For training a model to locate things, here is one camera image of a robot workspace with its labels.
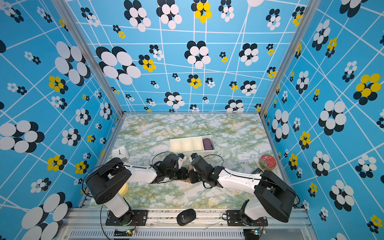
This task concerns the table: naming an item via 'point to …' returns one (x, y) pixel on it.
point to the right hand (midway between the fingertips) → (189, 175)
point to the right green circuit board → (251, 234)
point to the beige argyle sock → (187, 180)
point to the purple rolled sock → (207, 144)
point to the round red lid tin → (267, 162)
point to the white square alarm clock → (121, 153)
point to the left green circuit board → (123, 232)
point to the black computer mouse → (186, 216)
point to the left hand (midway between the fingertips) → (192, 175)
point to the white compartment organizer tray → (200, 145)
